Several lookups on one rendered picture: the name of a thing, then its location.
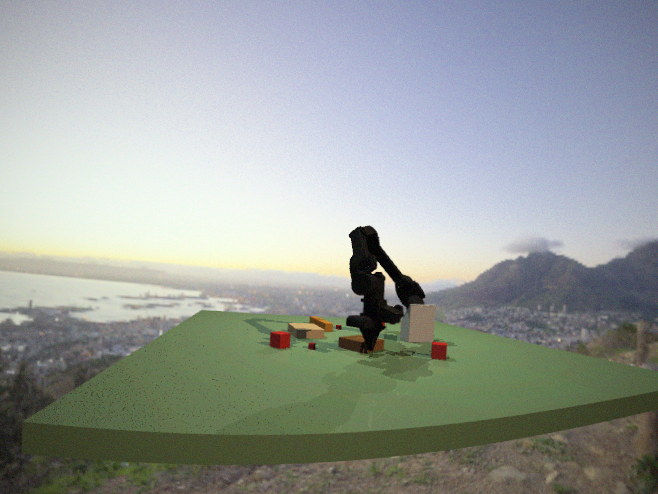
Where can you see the orange flat bar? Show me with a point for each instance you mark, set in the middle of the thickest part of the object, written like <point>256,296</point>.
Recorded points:
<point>327,326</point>

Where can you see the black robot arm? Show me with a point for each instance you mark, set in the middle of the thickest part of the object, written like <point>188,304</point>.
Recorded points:
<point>366,252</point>

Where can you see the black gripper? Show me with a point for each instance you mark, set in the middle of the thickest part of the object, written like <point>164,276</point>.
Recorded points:
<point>369,327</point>

